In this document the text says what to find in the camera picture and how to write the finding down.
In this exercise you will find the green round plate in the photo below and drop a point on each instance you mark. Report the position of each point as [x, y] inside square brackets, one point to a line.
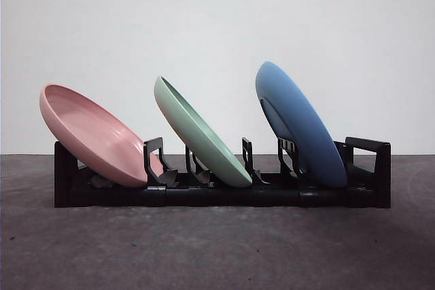
[197, 133]

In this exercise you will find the pink round plate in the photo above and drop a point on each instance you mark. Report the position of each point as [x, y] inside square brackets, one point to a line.
[95, 133]

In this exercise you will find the blue round plate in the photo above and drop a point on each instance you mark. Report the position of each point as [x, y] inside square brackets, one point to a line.
[299, 117]

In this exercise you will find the black plastic dish rack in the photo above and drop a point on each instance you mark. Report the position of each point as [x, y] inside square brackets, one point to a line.
[238, 198]

